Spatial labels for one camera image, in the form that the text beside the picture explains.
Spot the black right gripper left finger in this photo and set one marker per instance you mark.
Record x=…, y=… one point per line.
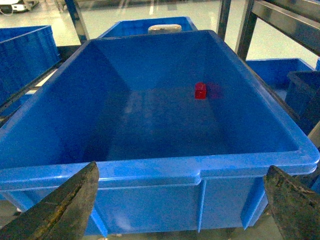
x=61, y=215

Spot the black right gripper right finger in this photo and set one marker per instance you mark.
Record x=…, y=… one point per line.
x=294, y=207

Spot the red toy block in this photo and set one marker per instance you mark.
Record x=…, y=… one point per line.
x=200, y=91

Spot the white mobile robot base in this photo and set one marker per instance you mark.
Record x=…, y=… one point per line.
x=9, y=7

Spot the large blue right sorting bin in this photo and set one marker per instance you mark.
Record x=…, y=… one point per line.
x=167, y=161

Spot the large blue sorting bin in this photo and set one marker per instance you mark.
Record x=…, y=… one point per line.
x=25, y=53
x=167, y=161

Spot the large blue left sorting bin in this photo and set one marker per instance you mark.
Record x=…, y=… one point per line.
x=25, y=53

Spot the blue bin behind right bin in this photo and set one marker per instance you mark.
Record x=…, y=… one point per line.
x=140, y=26

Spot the grey pouch in bin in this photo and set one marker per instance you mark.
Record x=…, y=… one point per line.
x=164, y=29

